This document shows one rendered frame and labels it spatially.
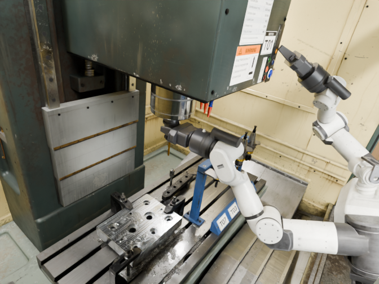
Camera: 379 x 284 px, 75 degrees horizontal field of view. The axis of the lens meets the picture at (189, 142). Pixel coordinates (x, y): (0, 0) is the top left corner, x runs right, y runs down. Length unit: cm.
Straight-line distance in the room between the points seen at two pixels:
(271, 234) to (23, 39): 102
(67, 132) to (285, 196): 139
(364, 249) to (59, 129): 113
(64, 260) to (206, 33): 98
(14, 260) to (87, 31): 121
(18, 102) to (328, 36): 153
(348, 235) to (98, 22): 97
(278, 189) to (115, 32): 145
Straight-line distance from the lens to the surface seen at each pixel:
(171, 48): 69
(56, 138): 117
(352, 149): 127
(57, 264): 119
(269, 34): 90
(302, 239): 84
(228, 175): 76
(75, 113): 117
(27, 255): 163
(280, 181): 190
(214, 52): 62
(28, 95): 111
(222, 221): 128
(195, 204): 122
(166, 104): 80
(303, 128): 177
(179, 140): 85
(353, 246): 87
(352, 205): 100
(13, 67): 107
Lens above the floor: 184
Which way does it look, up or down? 29 degrees down
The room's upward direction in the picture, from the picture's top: 8 degrees clockwise
